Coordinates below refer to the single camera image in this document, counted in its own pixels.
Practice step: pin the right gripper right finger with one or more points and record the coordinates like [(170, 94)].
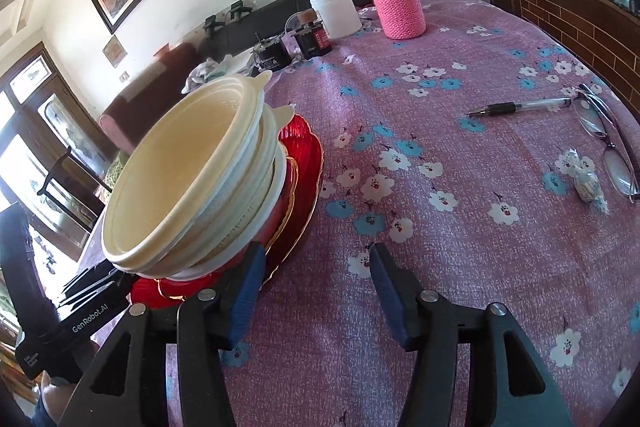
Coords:
[(397, 291)]

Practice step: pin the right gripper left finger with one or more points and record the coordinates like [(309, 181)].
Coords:
[(238, 301)]

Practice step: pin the white bowl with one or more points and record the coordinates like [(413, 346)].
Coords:
[(249, 226)]

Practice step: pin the red flower plate gold rim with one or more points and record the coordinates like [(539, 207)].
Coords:
[(301, 143)]

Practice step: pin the cream ribbed bowl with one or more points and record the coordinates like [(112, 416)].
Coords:
[(178, 168)]

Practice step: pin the person's right hand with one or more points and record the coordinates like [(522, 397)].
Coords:
[(52, 402)]

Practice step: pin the purple floral tablecloth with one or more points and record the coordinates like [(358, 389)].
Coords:
[(481, 209)]

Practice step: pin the dark wooden chair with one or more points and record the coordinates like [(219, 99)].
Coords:
[(76, 190)]

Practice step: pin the wrapped candy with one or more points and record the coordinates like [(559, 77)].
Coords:
[(582, 171)]

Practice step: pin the black clear pen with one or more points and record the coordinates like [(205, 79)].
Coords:
[(510, 108)]

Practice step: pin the brown armchair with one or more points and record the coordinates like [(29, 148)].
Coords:
[(148, 97)]

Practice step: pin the eyeglasses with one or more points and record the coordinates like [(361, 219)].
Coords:
[(618, 157)]

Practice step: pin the black small box device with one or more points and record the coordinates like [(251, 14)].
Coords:
[(311, 37)]

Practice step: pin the black cylindrical device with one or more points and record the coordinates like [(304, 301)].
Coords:
[(270, 53)]

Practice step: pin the crumpled white cloth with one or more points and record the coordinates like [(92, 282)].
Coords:
[(205, 72)]

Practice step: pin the white folded cloth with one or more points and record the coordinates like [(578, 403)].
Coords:
[(234, 64)]

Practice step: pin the white plastic jar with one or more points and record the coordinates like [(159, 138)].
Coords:
[(339, 17)]

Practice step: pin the small wall plaque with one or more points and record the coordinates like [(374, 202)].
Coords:
[(114, 51)]

